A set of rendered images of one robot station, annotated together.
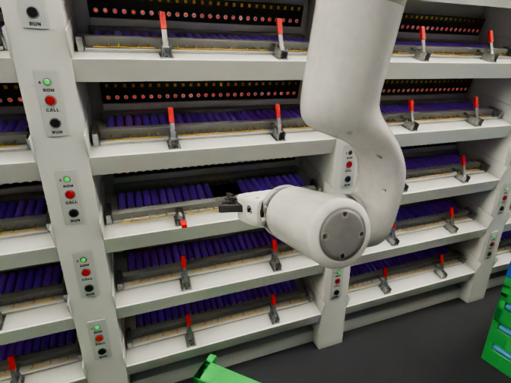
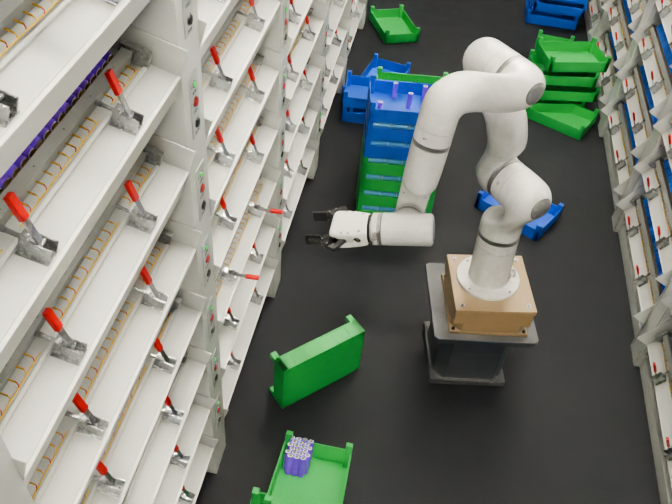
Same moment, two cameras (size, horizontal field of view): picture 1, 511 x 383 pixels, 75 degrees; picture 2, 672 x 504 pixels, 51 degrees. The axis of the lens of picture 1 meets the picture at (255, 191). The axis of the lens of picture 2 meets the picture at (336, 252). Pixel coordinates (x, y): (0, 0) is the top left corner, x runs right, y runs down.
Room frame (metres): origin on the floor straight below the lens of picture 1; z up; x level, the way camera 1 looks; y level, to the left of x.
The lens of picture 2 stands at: (-0.03, 1.20, 1.93)
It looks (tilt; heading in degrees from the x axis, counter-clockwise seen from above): 45 degrees down; 296
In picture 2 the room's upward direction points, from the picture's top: 6 degrees clockwise
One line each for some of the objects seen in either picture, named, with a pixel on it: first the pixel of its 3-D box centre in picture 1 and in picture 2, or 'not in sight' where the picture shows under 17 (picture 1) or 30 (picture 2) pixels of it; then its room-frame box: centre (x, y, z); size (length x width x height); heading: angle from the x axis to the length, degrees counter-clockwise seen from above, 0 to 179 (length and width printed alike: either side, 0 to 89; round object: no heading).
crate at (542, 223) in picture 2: not in sight; (518, 205); (0.31, -1.19, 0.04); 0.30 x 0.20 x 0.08; 170
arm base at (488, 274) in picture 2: not in sight; (493, 256); (0.21, -0.37, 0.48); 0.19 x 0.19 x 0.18
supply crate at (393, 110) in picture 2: not in sight; (410, 100); (0.77, -0.91, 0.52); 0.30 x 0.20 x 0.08; 28
